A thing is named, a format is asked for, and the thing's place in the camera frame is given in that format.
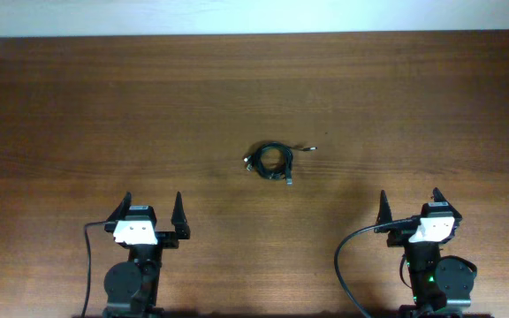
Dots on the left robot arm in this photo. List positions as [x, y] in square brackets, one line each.
[132, 285]

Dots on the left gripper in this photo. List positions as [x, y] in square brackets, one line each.
[166, 237]

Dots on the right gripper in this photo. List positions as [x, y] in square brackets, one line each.
[396, 237]

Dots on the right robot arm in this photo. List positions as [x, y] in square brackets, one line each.
[440, 285]

